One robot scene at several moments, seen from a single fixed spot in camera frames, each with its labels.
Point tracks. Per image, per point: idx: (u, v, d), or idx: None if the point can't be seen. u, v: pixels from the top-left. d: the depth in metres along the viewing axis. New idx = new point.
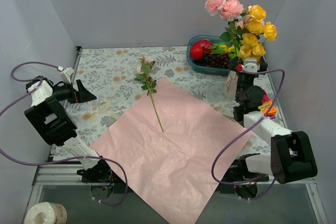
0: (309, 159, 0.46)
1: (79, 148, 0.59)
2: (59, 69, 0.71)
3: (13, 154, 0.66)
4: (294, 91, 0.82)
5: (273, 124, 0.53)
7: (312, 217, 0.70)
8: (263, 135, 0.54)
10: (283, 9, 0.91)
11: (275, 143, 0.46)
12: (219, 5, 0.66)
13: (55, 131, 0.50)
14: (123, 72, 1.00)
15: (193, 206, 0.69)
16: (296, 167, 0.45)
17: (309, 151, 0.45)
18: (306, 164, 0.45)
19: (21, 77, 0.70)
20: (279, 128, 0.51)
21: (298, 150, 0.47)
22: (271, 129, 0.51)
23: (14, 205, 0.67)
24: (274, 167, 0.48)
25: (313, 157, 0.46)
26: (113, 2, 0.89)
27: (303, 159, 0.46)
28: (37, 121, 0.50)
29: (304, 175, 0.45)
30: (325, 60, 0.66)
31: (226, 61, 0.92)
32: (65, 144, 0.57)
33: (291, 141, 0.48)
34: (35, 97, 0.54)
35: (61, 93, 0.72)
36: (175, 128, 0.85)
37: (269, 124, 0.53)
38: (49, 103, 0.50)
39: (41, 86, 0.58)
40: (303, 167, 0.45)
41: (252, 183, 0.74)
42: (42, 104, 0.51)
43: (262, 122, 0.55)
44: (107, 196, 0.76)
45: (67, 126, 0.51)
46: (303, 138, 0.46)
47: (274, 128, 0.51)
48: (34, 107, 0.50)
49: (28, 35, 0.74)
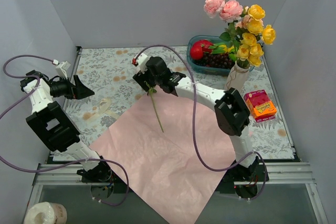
0: (244, 107, 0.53)
1: (81, 152, 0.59)
2: (54, 63, 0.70)
3: (13, 153, 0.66)
4: (294, 91, 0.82)
5: (207, 89, 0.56)
7: (313, 217, 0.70)
8: (202, 101, 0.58)
10: (283, 9, 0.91)
11: (219, 110, 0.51)
12: (218, 8, 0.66)
13: (59, 138, 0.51)
14: (123, 72, 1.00)
15: (193, 206, 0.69)
16: (236, 118, 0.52)
17: (241, 102, 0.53)
18: (243, 113, 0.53)
19: (16, 74, 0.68)
20: (213, 91, 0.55)
21: (234, 104, 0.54)
22: (208, 96, 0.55)
23: (13, 205, 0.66)
24: (222, 126, 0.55)
25: (243, 103, 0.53)
26: (113, 2, 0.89)
27: (239, 107, 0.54)
28: (39, 128, 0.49)
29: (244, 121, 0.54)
30: (325, 59, 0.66)
31: (227, 61, 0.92)
32: (69, 149, 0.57)
33: (226, 97, 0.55)
34: (35, 102, 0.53)
35: (57, 89, 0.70)
36: (175, 128, 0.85)
37: (203, 89, 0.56)
38: (51, 109, 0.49)
39: (39, 87, 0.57)
40: (242, 115, 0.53)
41: (252, 183, 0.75)
42: (44, 109, 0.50)
43: (197, 91, 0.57)
44: (107, 196, 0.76)
45: (71, 132, 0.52)
46: (236, 94, 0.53)
47: (210, 94, 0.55)
48: (36, 113, 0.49)
49: (28, 34, 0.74)
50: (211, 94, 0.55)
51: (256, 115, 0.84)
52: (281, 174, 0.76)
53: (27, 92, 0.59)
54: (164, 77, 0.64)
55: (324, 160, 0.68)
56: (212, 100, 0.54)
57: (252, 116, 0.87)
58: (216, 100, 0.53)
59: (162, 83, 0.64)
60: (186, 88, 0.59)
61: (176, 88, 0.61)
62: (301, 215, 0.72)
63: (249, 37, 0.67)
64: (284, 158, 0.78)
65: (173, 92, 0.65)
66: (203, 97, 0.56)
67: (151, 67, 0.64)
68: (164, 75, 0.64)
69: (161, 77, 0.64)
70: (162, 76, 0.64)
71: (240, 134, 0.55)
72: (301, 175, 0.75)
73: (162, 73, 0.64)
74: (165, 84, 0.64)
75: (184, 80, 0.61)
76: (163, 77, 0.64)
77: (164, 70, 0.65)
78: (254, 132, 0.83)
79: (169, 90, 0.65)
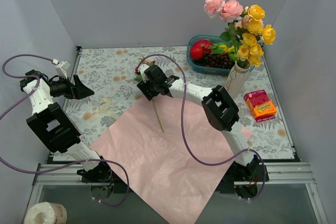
0: (231, 103, 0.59)
1: (82, 152, 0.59)
2: (54, 63, 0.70)
3: (12, 154, 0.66)
4: (294, 91, 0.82)
5: (197, 88, 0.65)
7: (313, 217, 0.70)
8: (193, 99, 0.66)
10: (283, 9, 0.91)
11: (206, 105, 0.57)
12: (218, 8, 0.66)
13: (59, 138, 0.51)
14: (123, 72, 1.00)
15: (193, 206, 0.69)
16: (223, 113, 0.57)
17: (228, 98, 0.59)
18: (231, 108, 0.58)
19: (15, 74, 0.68)
20: (201, 90, 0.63)
21: (222, 100, 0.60)
22: (197, 94, 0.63)
23: (13, 205, 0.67)
24: (212, 121, 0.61)
25: (229, 99, 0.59)
26: (113, 2, 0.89)
27: (226, 104, 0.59)
28: (39, 129, 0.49)
29: (233, 116, 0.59)
30: (325, 59, 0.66)
31: (226, 61, 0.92)
32: (69, 150, 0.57)
33: (214, 95, 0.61)
34: (35, 103, 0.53)
35: (56, 89, 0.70)
36: (175, 128, 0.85)
37: (193, 88, 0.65)
38: (52, 110, 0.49)
39: (39, 87, 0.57)
40: (229, 111, 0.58)
41: (252, 183, 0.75)
42: (44, 111, 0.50)
43: (188, 90, 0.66)
44: (107, 196, 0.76)
45: (72, 133, 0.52)
46: (222, 91, 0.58)
47: (199, 92, 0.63)
48: (37, 114, 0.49)
49: (28, 34, 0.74)
50: (199, 92, 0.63)
51: (256, 115, 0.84)
52: (281, 174, 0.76)
53: (27, 92, 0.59)
54: (159, 81, 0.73)
55: (324, 159, 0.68)
56: (200, 97, 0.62)
57: (252, 116, 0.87)
58: (204, 96, 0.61)
59: (158, 86, 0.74)
60: (179, 88, 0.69)
61: (170, 89, 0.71)
62: (301, 215, 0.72)
63: (249, 37, 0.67)
64: (284, 158, 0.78)
65: (168, 93, 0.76)
66: (193, 95, 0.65)
67: (148, 74, 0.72)
68: (159, 80, 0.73)
69: (157, 82, 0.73)
70: (158, 81, 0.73)
71: (229, 129, 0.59)
72: (301, 176, 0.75)
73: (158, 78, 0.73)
74: (161, 86, 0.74)
75: (177, 82, 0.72)
76: (158, 82, 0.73)
77: (159, 75, 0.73)
78: (254, 132, 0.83)
79: (165, 92, 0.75)
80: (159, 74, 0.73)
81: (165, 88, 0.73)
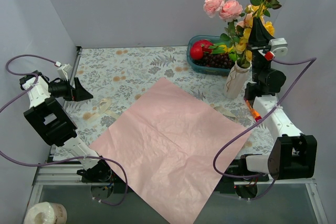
0: (287, 167, 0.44)
1: (79, 148, 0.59)
2: (57, 64, 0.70)
3: (13, 154, 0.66)
4: (294, 92, 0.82)
5: (284, 119, 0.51)
7: (312, 217, 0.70)
8: (271, 125, 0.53)
10: (282, 10, 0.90)
11: (279, 140, 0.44)
12: (218, 7, 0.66)
13: (56, 132, 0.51)
14: (123, 72, 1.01)
15: (193, 205, 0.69)
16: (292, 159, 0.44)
17: (313, 156, 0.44)
18: (299, 167, 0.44)
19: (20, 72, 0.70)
20: (288, 126, 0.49)
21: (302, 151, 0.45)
22: (279, 125, 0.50)
23: (14, 205, 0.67)
24: (272, 159, 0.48)
25: (313, 161, 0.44)
26: (113, 2, 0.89)
27: (303, 161, 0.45)
28: (36, 122, 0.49)
29: (297, 176, 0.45)
30: (326, 60, 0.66)
31: (226, 61, 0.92)
32: (65, 144, 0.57)
33: (296, 144, 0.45)
34: (33, 97, 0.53)
35: (57, 89, 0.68)
36: (174, 127, 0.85)
37: (279, 117, 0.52)
38: (49, 104, 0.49)
39: (37, 84, 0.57)
40: (296, 167, 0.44)
41: (252, 183, 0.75)
42: (41, 104, 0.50)
43: (273, 114, 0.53)
44: (107, 196, 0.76)
45: (68, 127, 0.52)
46: (287, 142, 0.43)
47: (284, 125, 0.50)
48: (33, 108, 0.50)
49: (28, 35, 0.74)
50: (285, 126, 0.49)
51: None
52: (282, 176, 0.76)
53: (25, 88, 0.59)
54: (256, 70, 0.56)
55: (323, 161, 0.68)
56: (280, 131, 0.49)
57: (252, 116, 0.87)
58: (285, 134, 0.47)
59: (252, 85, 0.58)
60: (264, 105, 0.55)
61: (256, 98, 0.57)
62: (301, 215, 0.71)
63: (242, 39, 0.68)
64: None
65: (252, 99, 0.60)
66: (274, 124, 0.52)
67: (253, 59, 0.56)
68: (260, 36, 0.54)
69: (254, 68, 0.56)
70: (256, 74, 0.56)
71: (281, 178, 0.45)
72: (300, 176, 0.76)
73: (260, 41, 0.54)
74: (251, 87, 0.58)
75: (281, 41, 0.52)
76: (262, 45, 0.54)
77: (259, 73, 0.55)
78: (254, 132, 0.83)
79: (250, 97, 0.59)
80: (266, 39, 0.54)
81: (252, 94, 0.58)
